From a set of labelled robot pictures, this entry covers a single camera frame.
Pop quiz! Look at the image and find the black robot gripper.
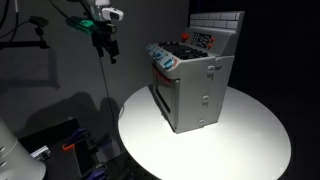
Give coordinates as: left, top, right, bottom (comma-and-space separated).
91, 22, 119, 64

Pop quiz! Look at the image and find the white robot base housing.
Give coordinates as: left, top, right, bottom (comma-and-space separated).
0, 119, 46, 180

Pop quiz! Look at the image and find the grey toy stove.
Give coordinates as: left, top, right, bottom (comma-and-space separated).
146, 11, 245, 133

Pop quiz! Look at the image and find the black equipment box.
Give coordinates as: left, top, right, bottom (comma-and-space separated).
20, 119, 112, 180

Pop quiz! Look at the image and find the purple clamp lower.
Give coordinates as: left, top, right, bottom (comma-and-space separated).
85, 168, 107, 180

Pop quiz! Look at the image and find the thin black hanging cable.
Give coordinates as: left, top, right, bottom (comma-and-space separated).
98, 49, 122, 141

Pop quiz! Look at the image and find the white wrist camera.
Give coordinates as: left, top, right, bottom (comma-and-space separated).
95, 0, 124, 21

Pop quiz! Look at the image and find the black camera on stand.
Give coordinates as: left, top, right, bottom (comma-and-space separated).
0, 16, 49, 50

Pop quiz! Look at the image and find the purple handled clamp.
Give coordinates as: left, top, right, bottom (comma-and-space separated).
67, 128, 88, 143

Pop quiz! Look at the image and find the orange handled clamp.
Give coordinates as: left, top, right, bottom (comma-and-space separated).
62, 144, 75, 152

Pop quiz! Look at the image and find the silver metal bracket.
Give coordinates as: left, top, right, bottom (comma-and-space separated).
31, 146, 51, 161

